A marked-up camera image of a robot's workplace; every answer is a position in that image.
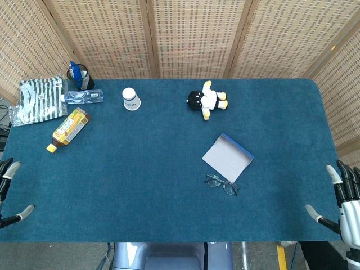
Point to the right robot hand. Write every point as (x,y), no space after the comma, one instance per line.
(348,219)

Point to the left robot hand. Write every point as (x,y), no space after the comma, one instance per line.
(6,171)

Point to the blue folding glasses case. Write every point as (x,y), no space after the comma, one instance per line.
(227,157)

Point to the black eyeglasses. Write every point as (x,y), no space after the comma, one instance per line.
(214,182)

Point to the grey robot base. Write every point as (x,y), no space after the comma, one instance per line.
(168,256)

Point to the yellow snack box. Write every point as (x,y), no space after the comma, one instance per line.
(70,126)

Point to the striped cloth in plastic bag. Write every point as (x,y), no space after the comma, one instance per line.
(36,98)

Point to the clear plastic water bottle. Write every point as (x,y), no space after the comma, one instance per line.
(84,96)

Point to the blue snack packet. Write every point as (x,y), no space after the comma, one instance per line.
(75,71)

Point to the black mesh pen holder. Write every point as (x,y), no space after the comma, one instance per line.
(90,81)

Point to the blue table mat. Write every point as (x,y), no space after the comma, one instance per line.
(140,182)

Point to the white paper cup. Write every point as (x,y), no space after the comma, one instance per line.
(130,99)

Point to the black and white plush doll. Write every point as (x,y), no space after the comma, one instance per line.
(208,98)

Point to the woven bamboo folding screen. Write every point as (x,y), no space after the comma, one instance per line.
(194,36)

